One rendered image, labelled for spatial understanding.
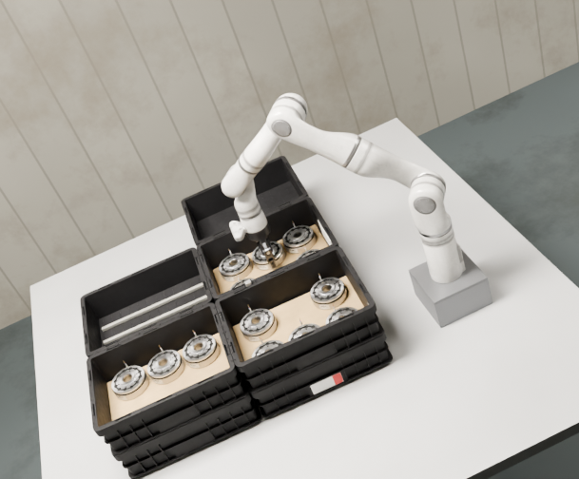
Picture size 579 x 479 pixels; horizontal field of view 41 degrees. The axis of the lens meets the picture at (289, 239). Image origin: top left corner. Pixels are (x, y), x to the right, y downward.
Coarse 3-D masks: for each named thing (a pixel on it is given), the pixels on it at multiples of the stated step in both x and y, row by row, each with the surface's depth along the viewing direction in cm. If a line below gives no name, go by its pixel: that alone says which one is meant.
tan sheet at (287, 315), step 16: (352, 288) 226; (288, 304) 229; (304, 304) 227; (352, 304) 221; (288, 320) 224; (304, 320) 222; (320, 320) 220; (240, 336) 225; (272, 336) 221; (288, 336) 219
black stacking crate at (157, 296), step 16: (192, 256) 250; (160, 272) 249; (176, 272) 251; (192, 272) 253; (112, 288) 248; (128, 288) 249; (144, 288) 251; (160, 288) 253; (176, 288) 252; (96, 304) 249; (112, 304) 251; (128, 304) 253; (144, 304) 251; (176, 304) 246; (96, 320) 249; (112, 320) 250; (128, 320) 247; (144, 320) 245; (160, 320) 242; (96, 336) 240
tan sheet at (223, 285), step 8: (280, 240) 254; (320, 240) 248; (312, 248) 246; (320, 248) 245; (248, 256) 253; (288, 256) 247; (296, 256) 246; (280, 264) 245; (216, 272) 252; (256, 272) 246; (264, 272) 244; (224, 280) 247; (224, 288) 244
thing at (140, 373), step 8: (128, 368) 225; (136, 368) 224; (120, 376) 223; (136, 376) 221; (144, 376) 220; (112, 384) 222; (120, 384) 221; (136, 384) 218; (120, 392) 218; (128, 392) 217
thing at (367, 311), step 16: (320, 256) 226; (288, 272) 226; (352, 272) 216; (224, 320) 217; (336, 320) 203; (352, 320) 203; (304, 336) 202; (320, 336) 203; (272, 352) 202; (288, 352) 203; (240, 368) 202
